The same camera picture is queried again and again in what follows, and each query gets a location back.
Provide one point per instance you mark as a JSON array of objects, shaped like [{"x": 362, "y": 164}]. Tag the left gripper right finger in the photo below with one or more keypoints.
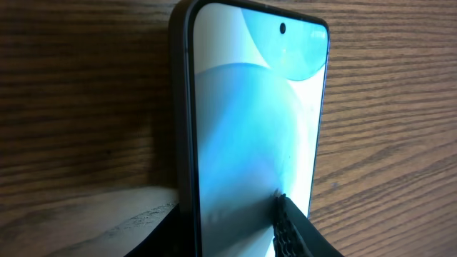
[{"x": 295, "y": 235}]

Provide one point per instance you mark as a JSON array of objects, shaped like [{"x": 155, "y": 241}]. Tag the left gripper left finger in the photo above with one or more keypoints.
[{"x": 174, "y": 236}]

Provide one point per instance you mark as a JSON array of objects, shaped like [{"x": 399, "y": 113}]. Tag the blue Galaxy smartphone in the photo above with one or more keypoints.
[{"x": 248, "y": 82}]

